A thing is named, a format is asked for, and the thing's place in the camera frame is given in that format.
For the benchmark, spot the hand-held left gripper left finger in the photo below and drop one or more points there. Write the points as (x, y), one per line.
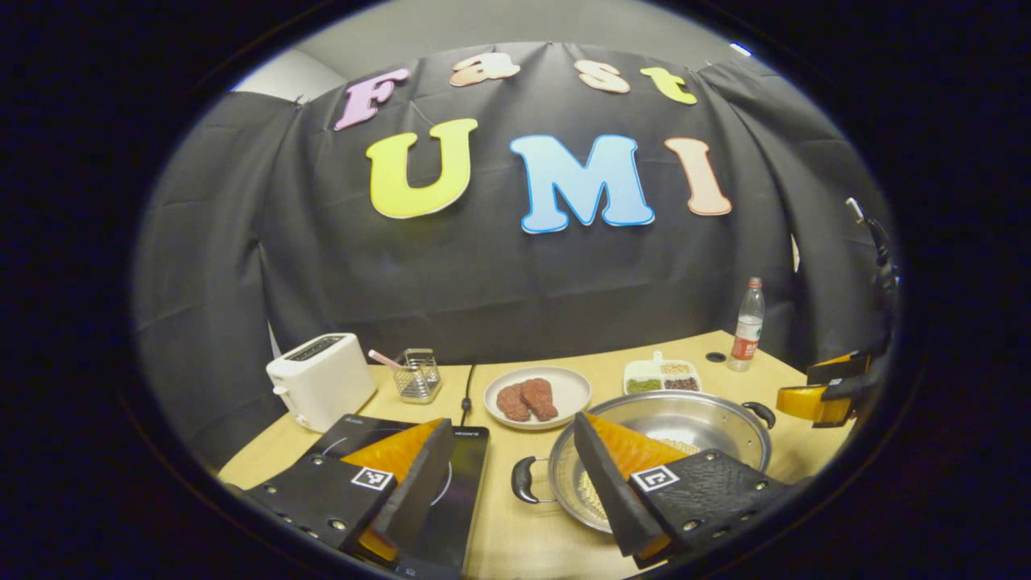
(419, 491)

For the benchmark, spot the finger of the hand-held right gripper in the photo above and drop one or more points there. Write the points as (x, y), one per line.
(842, 368)
(805, 403)

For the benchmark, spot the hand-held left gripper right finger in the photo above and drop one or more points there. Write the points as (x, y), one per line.
(608, 491)

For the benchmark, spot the pile of yellow soybeans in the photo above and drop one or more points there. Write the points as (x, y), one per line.
(592, 495)

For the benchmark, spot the black induction cooktop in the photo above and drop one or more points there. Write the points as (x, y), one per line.
(459, 499)

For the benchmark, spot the stainless steel pot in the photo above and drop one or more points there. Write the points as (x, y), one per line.
(685, 419)

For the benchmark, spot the clear plastic water bottle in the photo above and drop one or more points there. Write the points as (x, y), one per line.
(746, 330)

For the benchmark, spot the pile of green mung beans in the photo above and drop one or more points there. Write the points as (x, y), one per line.
(643, 386)

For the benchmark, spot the round white plate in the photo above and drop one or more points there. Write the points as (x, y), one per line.
(564, 387)

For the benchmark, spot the red meat piece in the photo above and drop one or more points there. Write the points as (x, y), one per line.
(541, 399)
(511, 403)

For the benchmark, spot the pile of dark red beans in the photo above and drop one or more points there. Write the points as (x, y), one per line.
(682, 384)

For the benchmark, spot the white divided dish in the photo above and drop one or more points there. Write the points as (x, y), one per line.
(644, 370)

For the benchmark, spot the small pile of pale beans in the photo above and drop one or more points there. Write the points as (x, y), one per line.
(676, 369)

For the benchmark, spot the pink stick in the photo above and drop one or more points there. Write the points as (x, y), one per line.
(383, 358)

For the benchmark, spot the white toaster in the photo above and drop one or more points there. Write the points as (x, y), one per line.
(322, 383)

